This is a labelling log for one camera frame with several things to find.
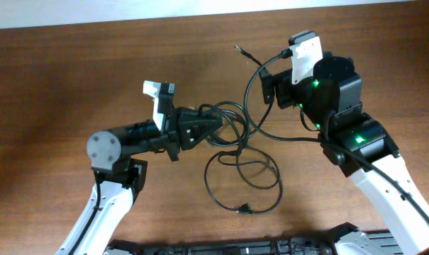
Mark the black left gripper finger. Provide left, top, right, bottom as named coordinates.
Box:
left=178, top=117, right=223, bottom=150
left=177, top=107, right=218, bottom=120

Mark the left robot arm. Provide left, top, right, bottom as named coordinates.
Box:
left=57, top=107, right=223, bottom=254

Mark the thin black USB cable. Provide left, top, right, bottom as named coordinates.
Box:
left=203, top=45, right=284, bottom=215

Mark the black right camera cable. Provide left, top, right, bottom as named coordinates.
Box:
left=243, top=47, right=429, bottom=240

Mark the black left camera cable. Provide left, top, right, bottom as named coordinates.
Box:
left=67, top=173, right=101, bottom=255

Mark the black camera cable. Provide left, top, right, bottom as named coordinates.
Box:
left=243, top=47, right=429, bottom=240
left=67, top=173, right=101, bottom=255

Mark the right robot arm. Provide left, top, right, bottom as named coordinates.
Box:
left=257, top=55, right=429, bottom=254

